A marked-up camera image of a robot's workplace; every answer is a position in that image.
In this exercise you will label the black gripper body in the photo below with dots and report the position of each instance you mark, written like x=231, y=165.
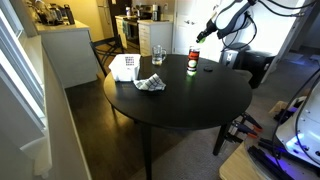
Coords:
x=210, y=28

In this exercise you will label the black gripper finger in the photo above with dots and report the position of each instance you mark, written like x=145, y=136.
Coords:
x=200, y=36
x=203, y=40

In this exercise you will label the green tennis ball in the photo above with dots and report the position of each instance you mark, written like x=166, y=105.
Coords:
x=198, y=41

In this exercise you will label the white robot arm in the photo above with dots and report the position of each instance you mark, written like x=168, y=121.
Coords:
x=300, y=133

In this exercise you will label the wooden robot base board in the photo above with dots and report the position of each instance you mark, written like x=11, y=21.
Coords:
x=239, y=166

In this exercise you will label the clear tennis ball canister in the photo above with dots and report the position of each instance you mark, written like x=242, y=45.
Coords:
x=193, y=58

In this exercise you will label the white door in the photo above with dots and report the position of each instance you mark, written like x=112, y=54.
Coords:
x=190, y=18

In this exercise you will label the black round lid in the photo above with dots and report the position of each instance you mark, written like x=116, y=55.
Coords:
x=208, y=69

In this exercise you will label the black trash bin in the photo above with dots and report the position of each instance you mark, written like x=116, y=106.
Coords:
x=241, y=57

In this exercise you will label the clear glass mug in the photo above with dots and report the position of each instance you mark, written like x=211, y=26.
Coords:
x=159, y=54

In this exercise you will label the white drawer cabinet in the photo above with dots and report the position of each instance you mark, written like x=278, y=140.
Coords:
x=152, y=33

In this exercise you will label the checkered dish cloth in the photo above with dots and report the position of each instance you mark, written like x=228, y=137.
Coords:
x=153, y=83

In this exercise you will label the round black table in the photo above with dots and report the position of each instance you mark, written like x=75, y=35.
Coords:
x=201, y=101

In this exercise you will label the black stove with oven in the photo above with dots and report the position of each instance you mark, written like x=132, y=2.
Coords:
x=131, y=31

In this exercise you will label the white plastic bin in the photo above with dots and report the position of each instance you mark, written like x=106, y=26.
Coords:
x=125, y=67

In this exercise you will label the black orange clamp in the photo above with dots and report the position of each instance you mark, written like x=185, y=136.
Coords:
x=244, y=129
x=249, y=118

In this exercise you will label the black wooden chair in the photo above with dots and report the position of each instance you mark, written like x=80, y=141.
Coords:
x=105, y=48

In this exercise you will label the white kitchen counter cabinet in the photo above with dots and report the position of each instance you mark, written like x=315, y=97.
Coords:
x=68, y=48

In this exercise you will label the black coffee maker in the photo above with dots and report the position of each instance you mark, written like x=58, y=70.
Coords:
x=69, y=14

